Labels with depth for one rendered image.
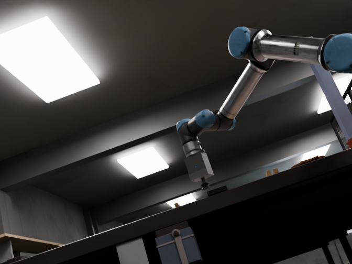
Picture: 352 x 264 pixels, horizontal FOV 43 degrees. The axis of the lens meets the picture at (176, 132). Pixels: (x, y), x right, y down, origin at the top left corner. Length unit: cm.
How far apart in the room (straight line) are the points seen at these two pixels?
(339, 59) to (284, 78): 427
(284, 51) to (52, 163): 468
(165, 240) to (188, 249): 9
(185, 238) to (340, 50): 81
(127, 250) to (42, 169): 437
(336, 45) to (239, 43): 39
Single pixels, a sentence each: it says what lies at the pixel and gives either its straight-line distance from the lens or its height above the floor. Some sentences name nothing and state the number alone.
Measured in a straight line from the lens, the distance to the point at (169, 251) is 161.
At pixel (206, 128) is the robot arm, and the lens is 186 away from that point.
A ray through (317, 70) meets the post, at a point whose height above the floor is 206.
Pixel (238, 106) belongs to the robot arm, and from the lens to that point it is 189.
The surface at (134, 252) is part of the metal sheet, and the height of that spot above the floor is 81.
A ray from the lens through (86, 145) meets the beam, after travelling 580.
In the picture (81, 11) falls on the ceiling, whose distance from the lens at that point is 390.
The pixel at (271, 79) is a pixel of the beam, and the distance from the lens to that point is 567.
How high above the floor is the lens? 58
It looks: 21 degrees up
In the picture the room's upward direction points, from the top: 18 degrees counter-clockwise
